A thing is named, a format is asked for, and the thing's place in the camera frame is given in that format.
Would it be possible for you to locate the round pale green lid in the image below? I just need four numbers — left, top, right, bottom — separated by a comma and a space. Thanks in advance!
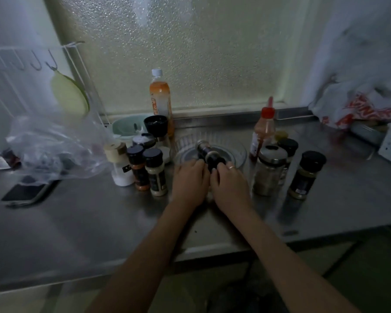
50, 70, 90, 118

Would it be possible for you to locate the black cup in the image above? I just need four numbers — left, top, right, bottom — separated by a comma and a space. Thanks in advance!
143, 115, 169, 141

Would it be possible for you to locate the jar with shiny dark lid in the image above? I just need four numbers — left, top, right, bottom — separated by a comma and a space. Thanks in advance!
132, 133, 156, 150

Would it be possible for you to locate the white wire rack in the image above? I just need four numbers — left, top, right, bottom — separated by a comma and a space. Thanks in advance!
0, 41, 111, 127

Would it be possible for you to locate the white shaker with wooden lid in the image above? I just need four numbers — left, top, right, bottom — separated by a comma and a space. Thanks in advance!
104, 142, 135, 187

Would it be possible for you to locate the person's right hand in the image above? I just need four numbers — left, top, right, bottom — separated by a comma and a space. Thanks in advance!
210, 162, 253, 216

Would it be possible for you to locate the red sauce squeeze bottle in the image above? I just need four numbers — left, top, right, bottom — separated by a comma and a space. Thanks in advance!
249, 96, 277, 162

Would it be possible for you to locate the dark pepper grinder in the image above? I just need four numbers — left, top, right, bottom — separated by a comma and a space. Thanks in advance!
195, 139, 227, 173

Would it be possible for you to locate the person's left forearm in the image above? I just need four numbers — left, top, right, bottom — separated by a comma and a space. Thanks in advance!
85, 203, 203, 313

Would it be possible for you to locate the pale green bowl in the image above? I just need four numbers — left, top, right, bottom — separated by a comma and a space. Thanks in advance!
112, 115, 150, 144

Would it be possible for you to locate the glass jar with metal lid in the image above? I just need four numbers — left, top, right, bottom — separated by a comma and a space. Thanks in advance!
252, 145, 288, 196

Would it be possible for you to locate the person's right forearm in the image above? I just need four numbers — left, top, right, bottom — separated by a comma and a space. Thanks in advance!
222, 207, 362, 313

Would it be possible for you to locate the beige spice jar black lid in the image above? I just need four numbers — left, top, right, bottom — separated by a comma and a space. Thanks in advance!
143, 148, 168, 197

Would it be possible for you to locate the white plastic bag red print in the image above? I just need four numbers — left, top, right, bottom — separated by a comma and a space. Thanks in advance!
308, 0, 391, 130

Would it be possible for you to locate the metal container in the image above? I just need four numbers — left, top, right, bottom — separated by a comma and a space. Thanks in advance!
350, 120, 389, 148

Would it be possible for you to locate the black smartphone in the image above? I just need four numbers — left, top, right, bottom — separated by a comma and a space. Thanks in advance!
1, 178, 61, 208

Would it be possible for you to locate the orange bottle with white cap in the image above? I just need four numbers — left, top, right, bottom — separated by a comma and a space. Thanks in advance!
149, 68, 175, 137

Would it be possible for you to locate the clear glass dish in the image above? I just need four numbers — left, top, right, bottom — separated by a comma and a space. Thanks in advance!
170, 132, 247, 170

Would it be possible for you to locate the person's left hand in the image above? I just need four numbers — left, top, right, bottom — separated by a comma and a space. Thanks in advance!
171, 159, 211, 211

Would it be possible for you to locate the slim spice jar black lid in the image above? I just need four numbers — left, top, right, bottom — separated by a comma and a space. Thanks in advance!
277, 138, 299, 186

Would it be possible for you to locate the dark spice jar black lid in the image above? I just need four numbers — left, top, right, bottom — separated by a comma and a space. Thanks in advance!
287, 150, 327, 201

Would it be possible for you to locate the clear plastic bag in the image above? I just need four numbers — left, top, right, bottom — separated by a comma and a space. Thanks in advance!
6, 111, 113, 183

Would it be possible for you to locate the red spice jar black lid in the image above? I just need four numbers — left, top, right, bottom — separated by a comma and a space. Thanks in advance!
127, 145, 151, 191

